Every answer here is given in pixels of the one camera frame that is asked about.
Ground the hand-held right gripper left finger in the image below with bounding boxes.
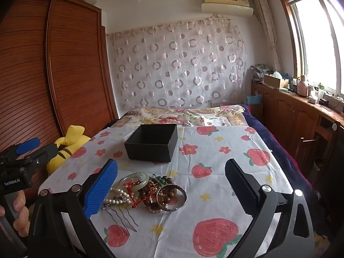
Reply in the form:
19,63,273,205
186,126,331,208
27,158,119,258

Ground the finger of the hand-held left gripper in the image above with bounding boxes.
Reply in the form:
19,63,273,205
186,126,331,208
24,143,60,173
0,138,41,164

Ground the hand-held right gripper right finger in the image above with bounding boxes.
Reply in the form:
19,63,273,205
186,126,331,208
225,158,316,258

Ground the metal hair comb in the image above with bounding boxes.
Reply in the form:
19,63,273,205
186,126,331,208
101,200,139,235

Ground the pearl necklace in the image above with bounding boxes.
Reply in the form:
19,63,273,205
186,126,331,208
103,187,135,207

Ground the green jade bangle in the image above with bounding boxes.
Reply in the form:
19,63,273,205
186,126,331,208
118,172,149,194

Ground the brown wooden bead bracelet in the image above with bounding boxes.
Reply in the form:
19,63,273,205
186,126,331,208
142,177,178,214

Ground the black box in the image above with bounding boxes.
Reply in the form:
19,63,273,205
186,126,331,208
124,124,178,163

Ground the silver bangle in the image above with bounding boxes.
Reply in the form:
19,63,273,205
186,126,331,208
156,184,187,212

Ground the person's left hand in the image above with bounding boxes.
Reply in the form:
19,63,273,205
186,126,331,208
0,192,30,238

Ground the yellow plush toy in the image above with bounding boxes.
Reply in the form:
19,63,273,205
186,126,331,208
46,125,92,175

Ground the strawberry printed cloth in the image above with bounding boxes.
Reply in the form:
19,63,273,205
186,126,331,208
38,125,295,258

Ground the dark blue blanket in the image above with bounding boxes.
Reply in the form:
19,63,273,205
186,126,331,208
240,105,320,221

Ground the wooden wardrobe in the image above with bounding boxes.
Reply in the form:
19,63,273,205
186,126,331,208
0,0,119,191

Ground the wooden cabinet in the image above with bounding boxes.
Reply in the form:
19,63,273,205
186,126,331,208
250,82,344,194

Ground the teal bag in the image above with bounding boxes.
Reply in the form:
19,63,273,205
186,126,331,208
246,91,262,105

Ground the floral blanket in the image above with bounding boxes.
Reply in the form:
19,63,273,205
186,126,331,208
111,105,248,128

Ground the brown tissue box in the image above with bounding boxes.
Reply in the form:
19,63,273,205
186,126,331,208
263,71,289,89

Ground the pink kettle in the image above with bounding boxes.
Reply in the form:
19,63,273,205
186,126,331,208
297,74,309,97

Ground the stack of folded items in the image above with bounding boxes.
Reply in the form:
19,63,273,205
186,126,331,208
251,64,272,82

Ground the circle patterned curtain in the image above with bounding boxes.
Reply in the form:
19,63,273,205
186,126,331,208
106,19,247,111

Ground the patterned side curtain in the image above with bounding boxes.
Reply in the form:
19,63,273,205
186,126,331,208
253,0,283,73

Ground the window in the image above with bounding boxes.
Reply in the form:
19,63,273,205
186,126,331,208
278,0,344,97

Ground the cream air conditioner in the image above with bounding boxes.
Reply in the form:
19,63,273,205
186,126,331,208
201,0,254,16

